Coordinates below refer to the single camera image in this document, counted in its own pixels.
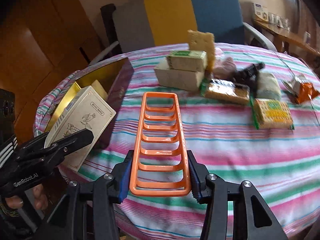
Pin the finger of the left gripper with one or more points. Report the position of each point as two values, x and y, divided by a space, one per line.
73 142

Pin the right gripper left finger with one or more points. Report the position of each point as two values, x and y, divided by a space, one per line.
121 173

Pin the beige illustrated tea box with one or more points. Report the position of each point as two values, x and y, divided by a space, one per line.
86 110

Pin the large white carton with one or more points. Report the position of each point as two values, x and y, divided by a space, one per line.
180 79

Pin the yellow sponge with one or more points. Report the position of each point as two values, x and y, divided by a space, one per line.
203 42

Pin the cream knitted cloth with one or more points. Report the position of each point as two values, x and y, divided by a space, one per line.
267 87

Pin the gold and maroon storage box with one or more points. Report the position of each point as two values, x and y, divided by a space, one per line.
114 77

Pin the brown cracker packet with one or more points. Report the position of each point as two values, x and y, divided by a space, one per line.
225 91

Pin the black stapler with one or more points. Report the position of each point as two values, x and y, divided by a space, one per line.
248 76

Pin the wooden side table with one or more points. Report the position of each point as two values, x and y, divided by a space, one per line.
284 38

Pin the orange plastic rack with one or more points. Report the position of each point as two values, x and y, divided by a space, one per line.
160 147

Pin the white box on side table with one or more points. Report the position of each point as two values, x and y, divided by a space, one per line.
260 12

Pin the row of white jars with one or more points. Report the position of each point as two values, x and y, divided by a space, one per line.
279 21

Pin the orange and white snack bag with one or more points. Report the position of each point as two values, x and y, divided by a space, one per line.
301 89

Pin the green and white carton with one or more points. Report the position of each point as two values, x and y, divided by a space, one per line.
188 60

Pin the striped tablecloth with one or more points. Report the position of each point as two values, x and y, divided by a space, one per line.
282 164

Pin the left hand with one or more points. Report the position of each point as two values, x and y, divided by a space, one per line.
39 198

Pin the colourful armchair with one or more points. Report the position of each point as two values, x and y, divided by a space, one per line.
141 24

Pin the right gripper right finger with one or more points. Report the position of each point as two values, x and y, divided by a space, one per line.
198 173

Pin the yellow cracker packet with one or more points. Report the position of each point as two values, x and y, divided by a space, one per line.
270 114

